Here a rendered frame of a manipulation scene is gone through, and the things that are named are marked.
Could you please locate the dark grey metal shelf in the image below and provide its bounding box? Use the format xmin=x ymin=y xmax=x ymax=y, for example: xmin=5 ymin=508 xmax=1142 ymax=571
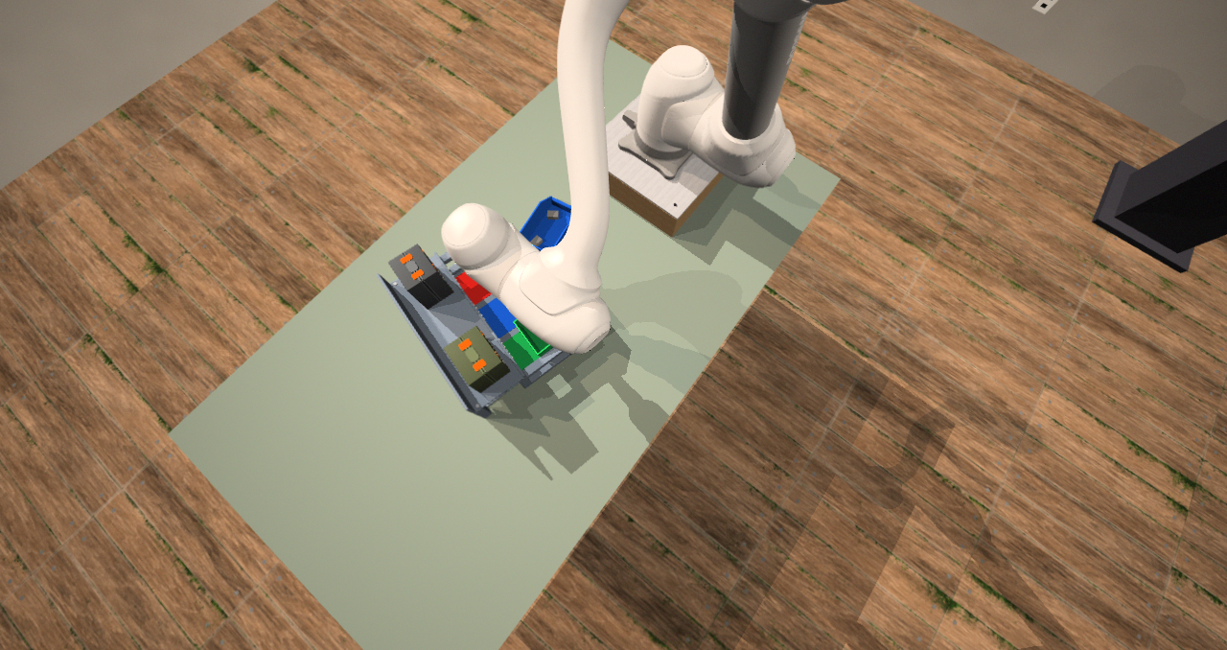
xmin=375 ymin=251 xmax=571 ymax=419

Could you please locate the blue bin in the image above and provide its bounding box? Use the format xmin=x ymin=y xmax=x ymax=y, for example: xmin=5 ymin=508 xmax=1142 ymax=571
xmin=520 ymin=196 xmax=571 ymax=251

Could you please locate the green bin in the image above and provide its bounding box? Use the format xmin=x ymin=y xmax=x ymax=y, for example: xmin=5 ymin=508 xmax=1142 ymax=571
xmin=513 ymin=320 xmax=553 ymax=357

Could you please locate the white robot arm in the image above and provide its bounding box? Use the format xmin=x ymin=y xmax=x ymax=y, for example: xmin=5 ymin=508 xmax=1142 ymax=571
xmin=442 ymin=0 xmax=848 ymax=354

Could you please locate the olive green case with orange latches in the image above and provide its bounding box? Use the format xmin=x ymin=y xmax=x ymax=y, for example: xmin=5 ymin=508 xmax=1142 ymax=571
xmin=444 ymin=326 xmax=510 ymax=392

